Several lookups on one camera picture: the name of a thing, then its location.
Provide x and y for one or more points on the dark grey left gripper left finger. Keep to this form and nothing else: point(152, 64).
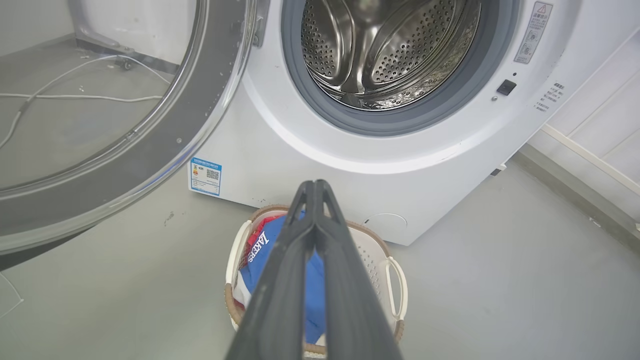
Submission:
point(280, 290)

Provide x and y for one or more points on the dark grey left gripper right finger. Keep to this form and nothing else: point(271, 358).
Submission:
point(350, 300)

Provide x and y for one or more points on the round black glass washer door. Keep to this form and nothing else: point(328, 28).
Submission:
point(200, 115)

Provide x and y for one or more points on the white front-load washing machine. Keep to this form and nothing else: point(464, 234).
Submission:
point(425, 175)

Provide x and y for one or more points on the black door lock socket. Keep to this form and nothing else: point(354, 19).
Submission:
point(506, 87)

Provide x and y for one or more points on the grey door hinge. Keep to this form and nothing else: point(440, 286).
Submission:
point(260, 25)

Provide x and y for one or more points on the blue jersey garment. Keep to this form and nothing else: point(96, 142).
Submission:
point(262, 265)

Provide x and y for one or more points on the white garment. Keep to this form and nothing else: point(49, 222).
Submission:
point(242, 295)

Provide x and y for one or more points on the white woven laundry basket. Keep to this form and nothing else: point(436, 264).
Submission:
point(380, 260)

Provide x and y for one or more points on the red garment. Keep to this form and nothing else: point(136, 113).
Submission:
point(260, 227)

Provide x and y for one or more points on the round white filter cover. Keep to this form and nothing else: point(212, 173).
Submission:
point(387, 224)

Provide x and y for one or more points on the blue energy label sticker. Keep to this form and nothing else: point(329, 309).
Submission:
point(205, 176)

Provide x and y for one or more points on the steel perforated washer drum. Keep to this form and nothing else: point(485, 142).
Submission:
point(400, 55)

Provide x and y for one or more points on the small black caster wheel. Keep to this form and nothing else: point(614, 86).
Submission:
point(125, 63)

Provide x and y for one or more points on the grey metal stand base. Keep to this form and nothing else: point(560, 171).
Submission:
point(95, 35)

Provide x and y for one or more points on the red triangle warning sticker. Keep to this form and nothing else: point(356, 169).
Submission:
point(533, 32)

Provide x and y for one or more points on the white wall ledge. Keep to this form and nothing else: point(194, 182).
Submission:
point(590, 155)

